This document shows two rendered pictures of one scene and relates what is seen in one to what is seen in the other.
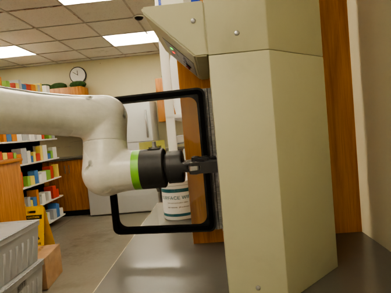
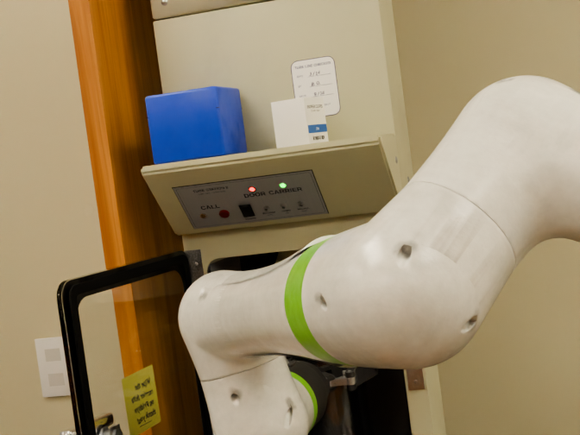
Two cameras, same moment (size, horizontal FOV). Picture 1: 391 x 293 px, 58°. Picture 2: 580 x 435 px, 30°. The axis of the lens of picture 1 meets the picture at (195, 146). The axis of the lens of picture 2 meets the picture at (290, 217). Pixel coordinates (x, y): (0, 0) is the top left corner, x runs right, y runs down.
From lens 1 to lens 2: 1.50 m
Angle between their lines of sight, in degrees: 77
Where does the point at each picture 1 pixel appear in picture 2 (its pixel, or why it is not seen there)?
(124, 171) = (311, 406)
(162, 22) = (387, 159)
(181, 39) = (395, 184)
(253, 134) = not seen: hidden behind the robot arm
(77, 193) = not seen: outside the picture
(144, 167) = (318, 394)
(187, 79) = (129, 233)
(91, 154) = (284, 386)
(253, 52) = not seen: hidden behind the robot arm
